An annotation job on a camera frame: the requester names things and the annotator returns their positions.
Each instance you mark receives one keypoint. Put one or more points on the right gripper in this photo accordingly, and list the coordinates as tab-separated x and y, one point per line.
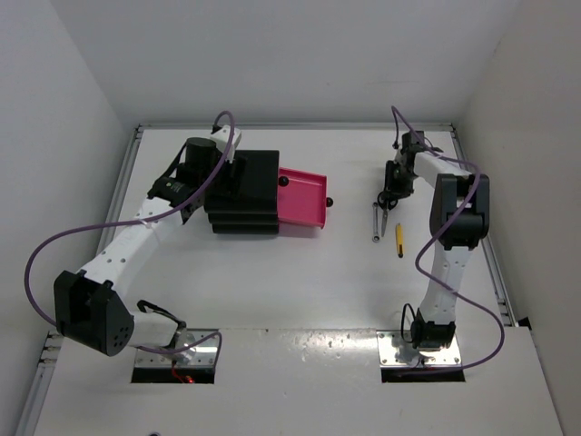
390	184

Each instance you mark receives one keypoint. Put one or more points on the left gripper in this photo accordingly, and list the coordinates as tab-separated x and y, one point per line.
229	186

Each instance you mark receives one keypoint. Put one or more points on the black handled scissors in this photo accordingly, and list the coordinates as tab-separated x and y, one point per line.
386	202

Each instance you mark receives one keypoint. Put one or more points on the black drawer cabinet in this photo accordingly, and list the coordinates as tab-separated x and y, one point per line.
256	210

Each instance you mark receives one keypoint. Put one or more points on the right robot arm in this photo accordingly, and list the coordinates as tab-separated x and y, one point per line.
458	221

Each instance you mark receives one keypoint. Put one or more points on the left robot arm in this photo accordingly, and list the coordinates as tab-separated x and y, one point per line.
89	304

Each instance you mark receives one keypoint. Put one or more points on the yellow utility knife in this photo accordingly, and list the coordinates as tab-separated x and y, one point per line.
399	240

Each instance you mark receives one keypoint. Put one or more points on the silver ratchet wrench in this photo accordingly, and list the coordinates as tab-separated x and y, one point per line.
375	225

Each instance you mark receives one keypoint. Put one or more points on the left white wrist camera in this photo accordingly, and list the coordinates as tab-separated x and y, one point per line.
221	137

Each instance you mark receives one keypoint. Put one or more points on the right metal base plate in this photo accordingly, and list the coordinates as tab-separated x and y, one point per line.
396	353

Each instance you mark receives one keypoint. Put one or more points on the metal base plate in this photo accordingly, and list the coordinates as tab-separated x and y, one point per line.
203	348
396	353

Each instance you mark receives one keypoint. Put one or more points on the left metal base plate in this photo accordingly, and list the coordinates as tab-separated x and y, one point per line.
203	348

